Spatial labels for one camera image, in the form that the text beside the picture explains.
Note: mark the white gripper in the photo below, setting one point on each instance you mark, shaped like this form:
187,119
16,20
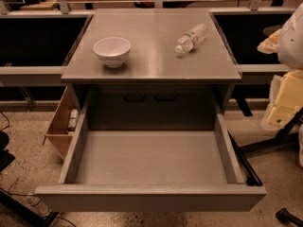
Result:
292,43

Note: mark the clear plastic water bottle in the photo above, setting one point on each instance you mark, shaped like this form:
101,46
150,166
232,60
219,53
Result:
191,39

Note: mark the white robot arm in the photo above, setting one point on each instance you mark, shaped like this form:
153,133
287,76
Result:
290,42

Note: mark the grey cabinet with flat top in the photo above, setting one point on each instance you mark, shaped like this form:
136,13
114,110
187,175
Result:
156,88

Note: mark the open grey top drawer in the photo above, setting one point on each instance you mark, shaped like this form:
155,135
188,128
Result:
151,152

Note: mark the small white bottle in box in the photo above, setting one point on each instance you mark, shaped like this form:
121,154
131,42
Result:
73,119

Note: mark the black stand base right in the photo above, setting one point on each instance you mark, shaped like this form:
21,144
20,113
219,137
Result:
283,137

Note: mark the white ceramic bowl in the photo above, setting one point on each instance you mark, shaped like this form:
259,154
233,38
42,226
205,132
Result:
112,51

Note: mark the black object bottom right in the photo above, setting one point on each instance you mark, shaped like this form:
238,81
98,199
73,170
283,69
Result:
284,216

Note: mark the wooden side box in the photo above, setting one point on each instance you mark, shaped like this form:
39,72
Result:
57,133

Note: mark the black equipment left floor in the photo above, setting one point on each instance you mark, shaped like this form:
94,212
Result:
5,157

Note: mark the black drawer slide rail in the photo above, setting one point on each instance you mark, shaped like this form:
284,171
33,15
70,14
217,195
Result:
252,177

